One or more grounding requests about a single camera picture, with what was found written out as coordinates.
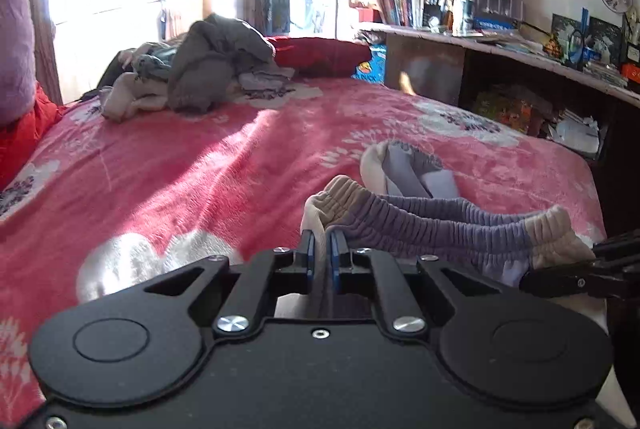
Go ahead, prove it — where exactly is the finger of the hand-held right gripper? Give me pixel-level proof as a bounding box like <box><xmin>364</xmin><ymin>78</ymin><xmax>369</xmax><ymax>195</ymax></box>
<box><xmin>520</xmin><ymin>259</ymin><xmax>640</xmax><ymax>300</ymax></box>
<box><xmin>592</xmin><ymin>231</ymin><xmax>640</xmax><ymax>260</ymax></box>

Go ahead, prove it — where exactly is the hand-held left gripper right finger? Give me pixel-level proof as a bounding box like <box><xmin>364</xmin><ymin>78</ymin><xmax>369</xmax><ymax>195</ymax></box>
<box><xmin>329</xmin><ymin>229</ymin><xmax>503</xmax><ymax>337</ymax></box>

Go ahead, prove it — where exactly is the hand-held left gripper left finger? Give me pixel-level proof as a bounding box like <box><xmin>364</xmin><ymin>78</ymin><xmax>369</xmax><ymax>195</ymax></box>
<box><xmin>144</xmin><ymin>229</ymin><xmax>316</xmax><ymax>337</ymax></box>

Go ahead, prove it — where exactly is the lavender and beige garment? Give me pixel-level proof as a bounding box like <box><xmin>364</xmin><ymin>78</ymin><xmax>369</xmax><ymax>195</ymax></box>
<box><xmin>300</xmin><ymin>140</ymin><xmax>598</xmax><ymax>290</ymax></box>

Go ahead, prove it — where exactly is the pile of white papers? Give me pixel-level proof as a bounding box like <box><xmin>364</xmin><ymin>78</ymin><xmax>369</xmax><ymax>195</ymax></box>
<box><xmin>547</xmin><ymin>108</ymin><xmax>601</xmax><ymax>156</ymax></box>

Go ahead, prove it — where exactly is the pink floral blanket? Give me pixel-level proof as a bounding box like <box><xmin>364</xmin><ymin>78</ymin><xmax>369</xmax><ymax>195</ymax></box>
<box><xmin>0</xmin><ymin>76</ymin><xmax>608</xmax><ymax>427</ymax></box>

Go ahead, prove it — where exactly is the colourful picture book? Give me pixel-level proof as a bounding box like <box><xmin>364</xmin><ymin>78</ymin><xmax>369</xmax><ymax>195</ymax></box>
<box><xmin>471</xmin><ymin>83</ymin><xmax>535</xmax><ymax>134</ymax></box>

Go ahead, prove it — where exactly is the light grey garment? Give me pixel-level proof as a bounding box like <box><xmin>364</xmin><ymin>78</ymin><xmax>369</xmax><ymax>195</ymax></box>
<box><xmin>237</xmin><ymin>65</ymin><xmax>297</xmax><ymax>94</ymax></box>

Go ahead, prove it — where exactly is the blue printed box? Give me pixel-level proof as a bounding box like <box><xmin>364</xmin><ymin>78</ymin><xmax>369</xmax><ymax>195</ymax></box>
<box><xmin>353</xmin><ymin>44</ymin><xmax>387</xmax><ymax>85</ymax></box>

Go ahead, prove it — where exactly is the dark red pillow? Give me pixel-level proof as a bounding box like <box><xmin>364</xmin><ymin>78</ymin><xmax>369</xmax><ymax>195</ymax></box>
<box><xmin>265</xmin><ymin>36</ymin><xmax>373</xmax><ymax>80</ymax></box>

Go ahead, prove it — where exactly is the framed photo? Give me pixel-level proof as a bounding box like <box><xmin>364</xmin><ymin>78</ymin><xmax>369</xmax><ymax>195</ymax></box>
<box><xmin>551</xmin><ymin>13</ymin><xmax>590</xmax><ymax>62</ymax></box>

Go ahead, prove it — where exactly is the wooden desk with shelves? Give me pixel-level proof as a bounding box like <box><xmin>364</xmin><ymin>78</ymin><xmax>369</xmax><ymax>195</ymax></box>
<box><xmin>357</xmin><ymin>22</ymin><xmax>640</xmax><ymax>235</ymax></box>

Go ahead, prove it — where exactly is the teal garment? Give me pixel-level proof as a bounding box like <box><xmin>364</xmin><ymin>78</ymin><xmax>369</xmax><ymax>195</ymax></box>
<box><xmin>132</xmin><ymin>45</ymin><xmax>178</xmax><ymax>81</ymax></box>

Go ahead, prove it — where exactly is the row of books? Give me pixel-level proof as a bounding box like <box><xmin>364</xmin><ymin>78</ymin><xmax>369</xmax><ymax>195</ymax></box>
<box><xmin>372</xmin><ymin>0</ymin><xmax>453</xmax><ymax>29</ymax></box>

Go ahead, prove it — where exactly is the black garment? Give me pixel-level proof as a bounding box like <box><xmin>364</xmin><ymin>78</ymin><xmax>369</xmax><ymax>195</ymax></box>
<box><xmin>82</xmin><ymin>49</ymin><xmax>143</xmax><ymax>102</ymax></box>

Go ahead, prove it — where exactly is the bright red quilt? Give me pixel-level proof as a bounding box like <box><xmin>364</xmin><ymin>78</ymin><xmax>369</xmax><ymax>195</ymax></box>
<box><xmin>0</xmin><ymin>82</ymin><xmax>66</xmax><ymax>190</ymax></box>

